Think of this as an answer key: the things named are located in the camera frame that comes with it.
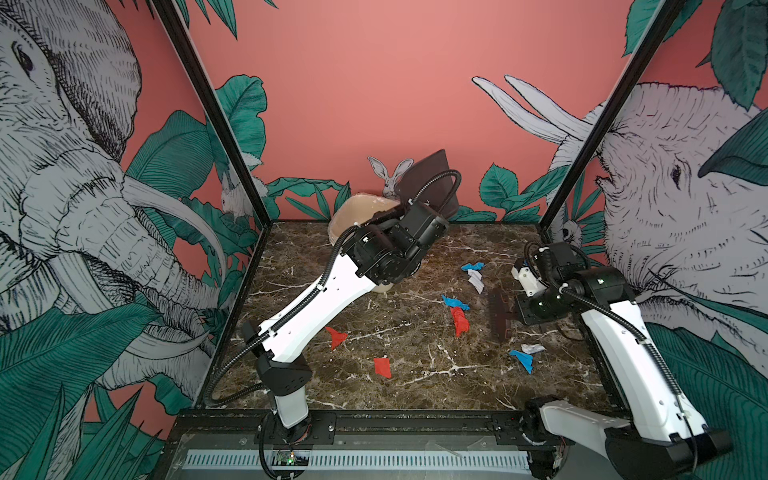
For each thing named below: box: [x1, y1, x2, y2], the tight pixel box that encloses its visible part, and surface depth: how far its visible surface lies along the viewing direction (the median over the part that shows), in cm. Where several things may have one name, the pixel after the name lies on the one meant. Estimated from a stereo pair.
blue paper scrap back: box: [461, 262, 485, 271], surface depth 109 cm
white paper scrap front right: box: [520, 344, 546, 354], surface depth 89 cm
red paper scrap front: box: [374, 358, 392, 379], surface depth 86 cm
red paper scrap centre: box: [450, 306, 470, 337], surface depth 95 cm
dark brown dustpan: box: [395, 149, 459, 215], surface depth 64 cm
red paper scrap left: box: [325, 326, 349, 350], surface depth 92 cm
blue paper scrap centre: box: [442, 294, 470, 311], surface depth 100 cm
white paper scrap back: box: [467, 269, 485, 294], surface depth 105 cm
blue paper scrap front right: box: [509, 350, 533, 375], surface depth 87 cm
